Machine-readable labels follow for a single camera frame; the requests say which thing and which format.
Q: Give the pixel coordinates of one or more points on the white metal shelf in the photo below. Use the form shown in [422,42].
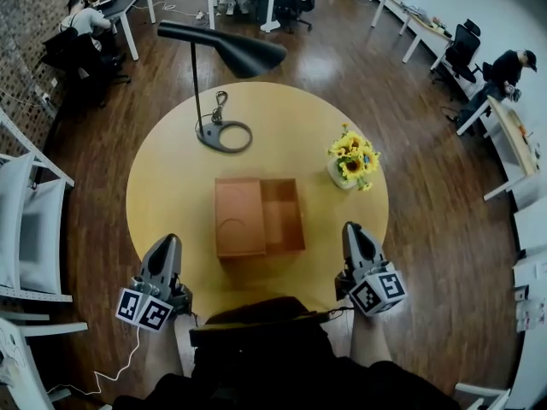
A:
[30,229]

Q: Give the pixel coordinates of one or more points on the white power strip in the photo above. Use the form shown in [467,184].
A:
[199,15]

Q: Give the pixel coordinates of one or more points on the black top desk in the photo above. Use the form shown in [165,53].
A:
[128,0]

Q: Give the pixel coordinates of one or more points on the brown wooden box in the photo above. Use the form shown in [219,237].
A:
[286,216]

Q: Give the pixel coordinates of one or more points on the sunflowers in white vase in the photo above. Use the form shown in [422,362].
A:
[354,158]

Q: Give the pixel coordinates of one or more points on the wooden top white desk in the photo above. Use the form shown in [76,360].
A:
[513,135]

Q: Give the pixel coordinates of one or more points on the black office chair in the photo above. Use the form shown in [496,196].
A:
[79,64]
[461,54]
[301,9]

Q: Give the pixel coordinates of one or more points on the person's left forearm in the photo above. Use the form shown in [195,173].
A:
[164,353]

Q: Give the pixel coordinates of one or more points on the black desk lamp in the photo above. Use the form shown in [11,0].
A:
[239,49]

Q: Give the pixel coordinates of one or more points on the person's right forearm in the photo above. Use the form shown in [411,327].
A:
[369,340]

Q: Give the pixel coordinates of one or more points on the white frame rack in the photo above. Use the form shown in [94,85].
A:
[17,357]

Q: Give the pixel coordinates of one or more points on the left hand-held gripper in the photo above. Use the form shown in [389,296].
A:
[160,267]

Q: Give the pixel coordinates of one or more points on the person's dark clothing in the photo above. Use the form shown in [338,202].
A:
[265,357]

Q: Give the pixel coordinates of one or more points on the brown wooden box lid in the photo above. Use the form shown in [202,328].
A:
[239,216]

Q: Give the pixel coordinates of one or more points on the long white desk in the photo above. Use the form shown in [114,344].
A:
[416,26]

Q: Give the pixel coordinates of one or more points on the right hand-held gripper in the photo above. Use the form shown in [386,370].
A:
[363,267]

